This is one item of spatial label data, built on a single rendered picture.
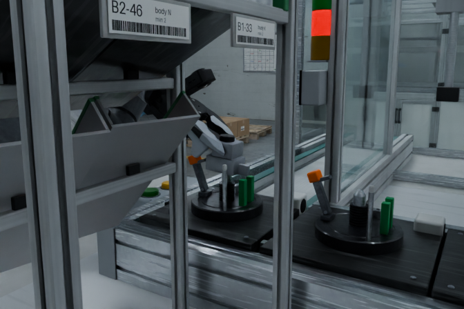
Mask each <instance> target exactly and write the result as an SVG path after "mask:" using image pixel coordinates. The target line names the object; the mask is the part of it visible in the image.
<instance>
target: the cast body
mask: <svg viewBox="0 0 464 309"><path fill-rule="evenodd" d="M218 140H219V141H221V142H222V144H223V146H224V151H225V155H224V156H222V155H220V154H218V153H217V152H215V151H214V150H212V153H211V154H207V155H206V169H207V170H211V171H214V172H219V173H222V171H223V169H222V165H224V164H226V165H227V174H228V175H231V176H234V175H242V176H245V177H248V176H249V171H250V166H249V165H245V157H243V156H242V155H243V146H244V142H243V141H239V140H235V136H234V135H232V134H221V135H220V139H218Z"/></svg>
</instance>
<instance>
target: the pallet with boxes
mask: <svg viewBox="0 0 464 309"><path fill-rule="evenodd" d="M219 117H220V118H221V119H222V120H223V122H225V124H226V125H227V126H228V128H229V129H230V130H231V132H232V133H233V135H234V136H235V138H236V140H239V141H243V142H244V143H249V118H239V117H221V116H219ZM186 142H188V144H187V145H186V146H188V147H192V141H191V140H190V139H189V138H188V139H187V140H186Z"/></svg>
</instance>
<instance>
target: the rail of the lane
mask: <svg viewBox="0 0 464 309"><path fill-rule="evenodd" d="M300 153H301V147H295V156H298V155H299V154H300ZM274 161H275V153H274V152H273V153H271V154H268V155H266V156H264V157H261V158H259V159H256V160H254V161H251V162H249V163H246V164H245V165H249V166H250V171H249V175H251V176H255V175H257V174H259V173H261V172H263V171H265V170H268V169H269V168H272V167H274ZM240 179H247V177H245V176H242V175H234V176H232V181H234V182H235V184H237V183H239V180H240ZM221 180H222V174H219V175H216V176H214V177H211V178H209V179H206V182H207V184H208V187H209V186H215V187H219V183H220V181H221ZM198 191H200V187H199V184H198V183H196V184H194V185H192V186H189V187H187V196H189V195H191V194H193V193H195V192H198ZM168 204H169V195H166V196H165V197H162V198H159V199H156V200H154V201H152V202H149V203H146V204H144V205H142V206H139V207H137V208H134V209H132V210H130V211H129V212H128V214H127V215H126V216H125V217H124V219H123V220H122V222H121V223H120V224H119V225H118V226H121V225H124V226H125V225H126V223H128V222H129V221H138V222H139V217H140V216H142V215H145V214H147V213H149V212H152V211H154V210H157V209H158V208H161V207H163V206H166V205H168ZM118 226H115V227H112V228H109V229H106V230H102V231H100V232H97V249H98V262H99V274H101V275H104V276H106V277H109V278H111V279H114V280H117V269H118V268H119V266H118V265H116V251H115V243H117V242H118V240H117V239H115V228H116V227H118Z"/></svg>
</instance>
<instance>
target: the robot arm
mask: <svg viewBox="0 0 464 309"><path fill-rule="evenodd" d="M215 80H216V79H215V76H214V74H213V72H212V69H205V68H201V69H198V70H196V71H195V72H193V73H192V74H191V75H190V76H188V77H187V78H185V93H186V95H187V97H188V98H189V99H190V101H191V103H192V104H193V105H194V107H195V109H196V110H197V111H198V113H199V115H200V118H199V119H198V121H197V122H196V124H195V125H194V126H193V127H192V129H191V130H190V132H189V133H188V134H187V135H186V140H187V139H188V138H189V139H190V140H191V141H192V147H191V154H192V155H193V156H194V157H195V158H198V157H199V156H201V155H202V154H203V153H204V152H206V151H207V150H208V149H209V148H210V149H212V150H214V151H215V152H217V153H218V154H220V155H222V156H224V155H225V151H224V146H223V144H222V142H221V141H219V140H218V139H220V135H221V134H232V135H233V133H232V132H231V130H230V129H229V128H228V126H227V125H226V124H225V122H223V120H222V119H221V118H220V117H219V116H218V115H217V114H215V113H214V112H213V111H212V110H210V109H208V108H207V107H206V106H205V105H204V104H203V103H201V102H199V101H198V100H197V99H193V98H191V97H190V96H191V95H192V94H194V93H195V92H197V91H198V90H201V89H202V88H205V87H207V86H209V85H210V84H211V83H212V82H214V81H215ZM104 109H105V110H106V112H107V114H108V116H109V117H110V120H111V121H112V122H113V125H115V124H121V123H132V122H138V120H139V118H140V117H142V116H143V115H145V114H147V115H151V114H153V115H154V116H155V117H156V118H157V119H163V117H164V116H165V114H166V113H167V99H166V89H164V90H146V91H142V92H141V93H139V94H138V95H137V96H135V97H134V98H132V99H131V100H130V101H128V102H127V103H125V104H124V105H123V106H117V107H109V108H104ZM81 112H82V110H71V111H70V116H71V124H72V125H73V126H75V124H76V122H77V120H78V118H79V116H80V114H81ZM203 120H205V121H206V123H204V122H203ZM14 141H21V131H20V123H19V117H15V118H7V119H0V143H8V142H14Z"/></svg>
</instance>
